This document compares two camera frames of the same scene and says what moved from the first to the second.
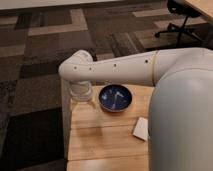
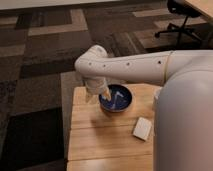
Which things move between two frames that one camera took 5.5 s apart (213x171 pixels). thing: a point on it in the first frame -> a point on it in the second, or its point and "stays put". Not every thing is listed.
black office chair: (183, 9) stays put
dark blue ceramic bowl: (116, 98) stays put
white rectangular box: (141, 130) stays put
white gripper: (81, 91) -> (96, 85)
